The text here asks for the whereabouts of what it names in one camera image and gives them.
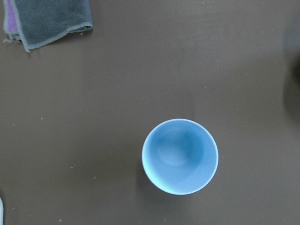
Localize white rabbit tray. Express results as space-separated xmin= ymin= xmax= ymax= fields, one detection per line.
xmin=0 ymin=198 xmax=4 ymax=225

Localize light blue plastic cup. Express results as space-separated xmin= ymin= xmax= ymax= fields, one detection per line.
xmin=142 ymin=119 xmax=218 ymax=195

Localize grey folded cloth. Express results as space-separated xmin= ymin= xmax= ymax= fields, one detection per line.
xmin=3 ymin=0 xmax=93 ymax=52

